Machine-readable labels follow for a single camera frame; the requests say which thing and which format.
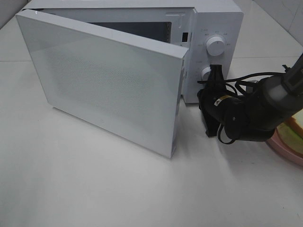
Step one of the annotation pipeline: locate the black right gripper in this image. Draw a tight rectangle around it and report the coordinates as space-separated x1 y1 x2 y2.
197 64 239 138

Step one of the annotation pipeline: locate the white microwave door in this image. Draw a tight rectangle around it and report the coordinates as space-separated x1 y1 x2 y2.
16 9 188 158

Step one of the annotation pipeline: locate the pink plate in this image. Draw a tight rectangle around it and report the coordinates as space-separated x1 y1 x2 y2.
266 130 303 166

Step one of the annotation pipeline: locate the sandwich with lettuce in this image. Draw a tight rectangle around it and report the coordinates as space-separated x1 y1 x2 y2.
276 117 303 154

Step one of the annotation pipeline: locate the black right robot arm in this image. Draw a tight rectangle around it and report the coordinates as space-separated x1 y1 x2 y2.
197 57 303 145

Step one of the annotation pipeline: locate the white timer knob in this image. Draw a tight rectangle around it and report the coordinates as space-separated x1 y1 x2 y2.
200 66 211 81

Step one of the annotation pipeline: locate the white power knob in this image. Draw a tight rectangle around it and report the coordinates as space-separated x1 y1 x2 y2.
206 35 226 57

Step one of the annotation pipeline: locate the white microwave oven body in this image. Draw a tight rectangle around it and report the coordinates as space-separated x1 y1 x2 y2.
24 0 243 104

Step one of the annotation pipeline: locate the black camera cable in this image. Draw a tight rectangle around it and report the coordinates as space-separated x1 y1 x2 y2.
197 65 289 144

